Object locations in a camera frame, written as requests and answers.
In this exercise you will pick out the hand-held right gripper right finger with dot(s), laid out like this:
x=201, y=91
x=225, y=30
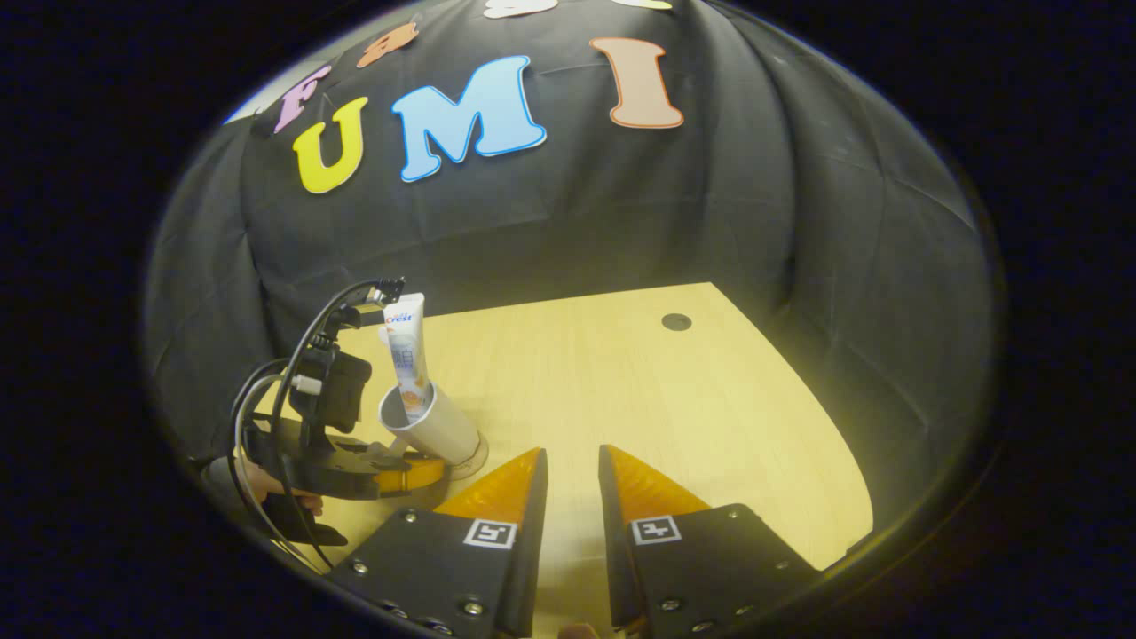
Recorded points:
x=621, y=550

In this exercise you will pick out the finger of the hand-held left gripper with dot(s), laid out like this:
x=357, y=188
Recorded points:
x=413, y=473

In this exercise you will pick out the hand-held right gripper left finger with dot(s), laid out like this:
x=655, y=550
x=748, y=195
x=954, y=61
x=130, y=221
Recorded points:
x=524, y=550

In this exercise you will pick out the white toothpaste tube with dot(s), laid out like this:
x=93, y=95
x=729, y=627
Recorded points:
x=406, y=355

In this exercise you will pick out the black backdrop cloth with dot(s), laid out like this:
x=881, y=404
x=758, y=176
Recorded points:
x=666, y=204

